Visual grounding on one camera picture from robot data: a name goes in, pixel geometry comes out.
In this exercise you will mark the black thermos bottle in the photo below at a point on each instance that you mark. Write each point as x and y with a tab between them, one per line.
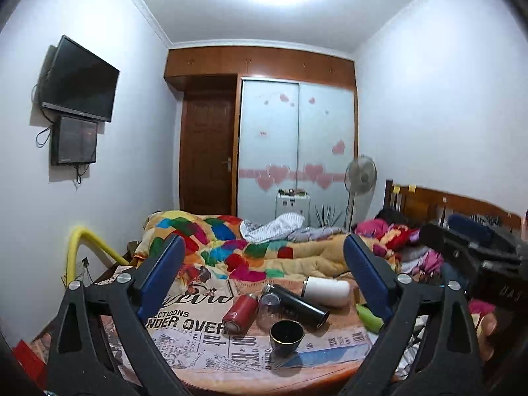
299	305

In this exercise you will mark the green plastic object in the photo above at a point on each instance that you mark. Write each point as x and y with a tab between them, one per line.
368	317

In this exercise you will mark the red box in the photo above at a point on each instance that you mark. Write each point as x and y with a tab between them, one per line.
29	363

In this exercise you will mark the small wall-mounted monitor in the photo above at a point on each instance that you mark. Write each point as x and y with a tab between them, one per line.
74	140

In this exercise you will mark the black cup with gold rim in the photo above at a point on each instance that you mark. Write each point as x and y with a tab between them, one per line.
286	338

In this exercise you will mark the pile of pink clothes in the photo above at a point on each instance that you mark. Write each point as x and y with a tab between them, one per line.
385	233

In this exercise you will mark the wooden bed headboard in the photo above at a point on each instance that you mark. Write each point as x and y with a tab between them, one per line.
429	204

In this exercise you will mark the clear glass cup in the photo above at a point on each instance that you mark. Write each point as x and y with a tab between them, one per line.
269	311

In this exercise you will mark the potted green plant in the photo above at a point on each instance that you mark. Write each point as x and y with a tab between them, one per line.
328	216

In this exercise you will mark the white thermos bottle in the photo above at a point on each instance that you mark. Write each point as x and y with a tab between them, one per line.
326	291

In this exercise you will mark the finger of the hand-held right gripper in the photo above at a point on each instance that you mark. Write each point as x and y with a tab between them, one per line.
470	227
447	237

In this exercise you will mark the striped grey cloth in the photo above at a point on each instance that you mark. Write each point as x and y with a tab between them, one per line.
272	227

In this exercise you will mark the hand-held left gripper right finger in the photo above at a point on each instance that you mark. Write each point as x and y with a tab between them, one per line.
367	276

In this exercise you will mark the brown wooden door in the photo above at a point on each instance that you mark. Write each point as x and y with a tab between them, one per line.
208	156

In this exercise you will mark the red thermos bottle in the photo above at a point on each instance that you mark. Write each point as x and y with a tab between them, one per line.
238	313

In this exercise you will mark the newspaper print bedsheet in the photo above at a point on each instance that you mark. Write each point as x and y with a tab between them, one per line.
198	338

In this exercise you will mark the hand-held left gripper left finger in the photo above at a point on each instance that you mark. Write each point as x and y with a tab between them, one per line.
159	274

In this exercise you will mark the wooden wardrobe with sliding doors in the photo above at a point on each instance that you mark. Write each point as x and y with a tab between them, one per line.
268	132

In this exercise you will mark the yellow pipe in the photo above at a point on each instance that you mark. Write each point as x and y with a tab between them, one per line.
88	237

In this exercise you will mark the wall-mounted black television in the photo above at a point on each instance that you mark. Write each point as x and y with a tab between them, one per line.
80	78

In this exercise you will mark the small white cabinet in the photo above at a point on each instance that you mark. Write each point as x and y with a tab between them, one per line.
293	206

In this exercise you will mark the standing electric fan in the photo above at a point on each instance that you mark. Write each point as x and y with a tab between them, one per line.
361	175

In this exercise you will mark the colourful patchwork quilt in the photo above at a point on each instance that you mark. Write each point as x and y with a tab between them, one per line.
268	255

